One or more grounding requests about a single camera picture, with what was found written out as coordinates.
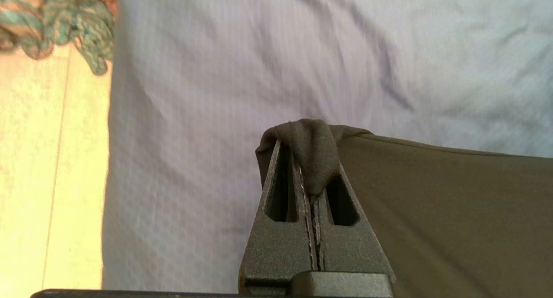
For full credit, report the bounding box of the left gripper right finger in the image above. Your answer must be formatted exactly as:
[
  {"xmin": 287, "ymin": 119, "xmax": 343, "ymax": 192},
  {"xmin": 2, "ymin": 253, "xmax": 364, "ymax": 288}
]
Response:
[{"xmin": 312, "ymin": 164, "xmax": 394, "ymax": 273}]

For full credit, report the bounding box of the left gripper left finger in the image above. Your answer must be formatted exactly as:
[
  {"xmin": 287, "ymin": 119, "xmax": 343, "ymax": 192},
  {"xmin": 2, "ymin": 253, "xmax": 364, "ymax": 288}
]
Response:
[{"xmin": 239, "ymin": 140, "xmax": 318, "ymax": 288}]

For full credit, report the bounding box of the black printed t-shirt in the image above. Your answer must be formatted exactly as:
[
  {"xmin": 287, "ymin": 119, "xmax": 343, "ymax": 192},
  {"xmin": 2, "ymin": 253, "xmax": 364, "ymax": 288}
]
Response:
[{"xmin": 255, "ymin": 119, "xmax": 553, "ymax": 298}]

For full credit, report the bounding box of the bed with blue sheet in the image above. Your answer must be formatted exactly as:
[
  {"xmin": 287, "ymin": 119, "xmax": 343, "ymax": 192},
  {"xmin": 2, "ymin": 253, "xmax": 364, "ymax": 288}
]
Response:
[{"xmin": 101, "ymin": 0, "xmax": 553, "ymax": 293}]

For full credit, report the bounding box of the teal patterned cloth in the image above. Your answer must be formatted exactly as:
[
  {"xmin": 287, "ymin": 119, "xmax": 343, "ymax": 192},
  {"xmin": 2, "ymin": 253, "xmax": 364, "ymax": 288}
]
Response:
[{"xmin": 0, "ymin": 0, "xmax": 118, "ymax": 76}]

